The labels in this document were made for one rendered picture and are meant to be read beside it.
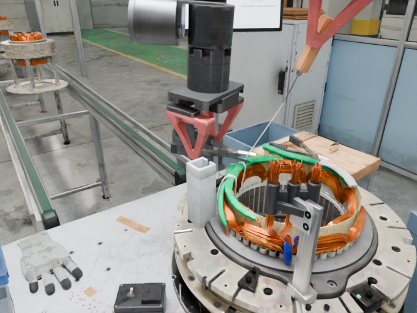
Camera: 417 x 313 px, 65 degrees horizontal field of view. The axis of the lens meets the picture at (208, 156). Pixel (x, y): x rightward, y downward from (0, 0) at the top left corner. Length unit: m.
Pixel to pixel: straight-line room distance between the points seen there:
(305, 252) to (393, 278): 0.13
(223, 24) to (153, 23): 0.08
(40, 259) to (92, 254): 0.12
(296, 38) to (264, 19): 1.21
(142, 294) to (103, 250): 0.24
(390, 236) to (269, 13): 1.15
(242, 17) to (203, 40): 1.04
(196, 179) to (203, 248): 0.09
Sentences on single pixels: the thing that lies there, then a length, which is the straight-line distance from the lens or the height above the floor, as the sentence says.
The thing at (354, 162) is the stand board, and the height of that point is 1.07.
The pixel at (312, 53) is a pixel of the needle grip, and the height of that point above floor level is 1.32.
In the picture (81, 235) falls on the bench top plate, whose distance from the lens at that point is 0.99.
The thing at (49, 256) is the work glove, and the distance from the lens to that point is 0.92.
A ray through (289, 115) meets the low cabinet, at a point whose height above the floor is 0.47.
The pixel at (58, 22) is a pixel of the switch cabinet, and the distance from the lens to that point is 13.91.
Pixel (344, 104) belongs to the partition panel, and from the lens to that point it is 3.14.
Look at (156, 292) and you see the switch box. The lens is 0.73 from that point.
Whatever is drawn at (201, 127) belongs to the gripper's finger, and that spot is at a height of 1.22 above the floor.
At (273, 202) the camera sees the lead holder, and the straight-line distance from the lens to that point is 0.31.
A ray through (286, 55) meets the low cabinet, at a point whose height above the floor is 0.95.
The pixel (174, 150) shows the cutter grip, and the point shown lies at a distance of 0.49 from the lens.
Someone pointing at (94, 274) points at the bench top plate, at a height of 0.78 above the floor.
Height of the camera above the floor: 1.38
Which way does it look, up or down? 26 degrees down
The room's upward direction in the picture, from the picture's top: straight up
